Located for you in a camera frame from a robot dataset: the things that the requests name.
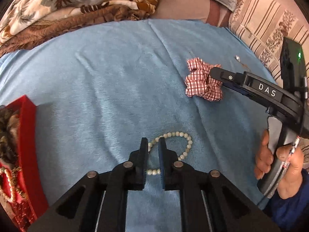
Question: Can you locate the white pearl bead bracelet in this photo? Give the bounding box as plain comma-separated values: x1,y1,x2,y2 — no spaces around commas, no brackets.
146,131,193,176

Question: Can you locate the red plaid scrunchie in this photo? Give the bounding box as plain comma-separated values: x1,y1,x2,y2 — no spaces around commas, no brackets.
184,57,223,102

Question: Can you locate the red jewelry tray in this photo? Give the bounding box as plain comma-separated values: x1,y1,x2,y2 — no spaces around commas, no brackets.
1,95,49,231

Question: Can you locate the right hand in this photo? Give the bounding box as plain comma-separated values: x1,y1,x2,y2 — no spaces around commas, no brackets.
253,129,306,200

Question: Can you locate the striped floral cushion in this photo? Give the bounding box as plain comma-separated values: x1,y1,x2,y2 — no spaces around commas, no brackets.
228,0,308,86

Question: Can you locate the light blue bed cover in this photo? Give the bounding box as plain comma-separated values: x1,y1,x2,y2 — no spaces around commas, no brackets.
0,18,278,232

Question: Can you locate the pink bed sheet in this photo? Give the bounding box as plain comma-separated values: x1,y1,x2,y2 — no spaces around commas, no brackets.
151,0,308,27

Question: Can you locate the floral leaf print blanket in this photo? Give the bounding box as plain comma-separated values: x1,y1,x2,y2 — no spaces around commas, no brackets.
1,0,158,55

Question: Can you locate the pearl necklace in tray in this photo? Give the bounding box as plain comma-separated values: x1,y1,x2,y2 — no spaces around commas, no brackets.
0,165,26,203

